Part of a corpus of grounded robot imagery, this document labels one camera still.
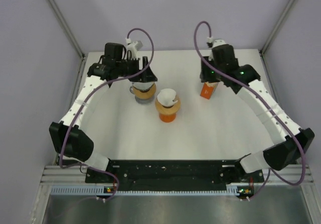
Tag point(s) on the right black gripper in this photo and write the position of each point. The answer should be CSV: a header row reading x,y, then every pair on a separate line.
x,y
204,76

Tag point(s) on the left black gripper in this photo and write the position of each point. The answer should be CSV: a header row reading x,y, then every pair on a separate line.
x,y
146,76

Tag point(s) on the white paper coffee filter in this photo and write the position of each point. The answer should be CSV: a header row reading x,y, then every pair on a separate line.
x,y
142,85

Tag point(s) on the clear glass server jug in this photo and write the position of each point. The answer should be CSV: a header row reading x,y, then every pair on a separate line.
x,y
143,97

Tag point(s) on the orange coffee filter box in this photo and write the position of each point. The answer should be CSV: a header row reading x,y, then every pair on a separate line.
x,y
208,89

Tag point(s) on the orange liquid glass beaker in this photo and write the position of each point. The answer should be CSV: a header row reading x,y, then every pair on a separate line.
x,y
167,118

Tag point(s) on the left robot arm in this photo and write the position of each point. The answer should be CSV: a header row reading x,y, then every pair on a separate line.
x,y
118,61

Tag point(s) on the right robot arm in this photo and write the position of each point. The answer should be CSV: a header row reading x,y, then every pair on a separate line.
x,y
287,136

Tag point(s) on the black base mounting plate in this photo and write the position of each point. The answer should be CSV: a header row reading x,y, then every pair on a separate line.
x,y
172,175

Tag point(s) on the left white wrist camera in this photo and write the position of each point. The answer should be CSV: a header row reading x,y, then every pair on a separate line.
x,y
132,49

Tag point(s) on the grey slotted cable duct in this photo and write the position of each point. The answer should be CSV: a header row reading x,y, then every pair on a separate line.
x,y
106,191

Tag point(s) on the aluminium front rail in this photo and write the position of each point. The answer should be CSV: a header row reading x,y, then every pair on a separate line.
x,y
55,175

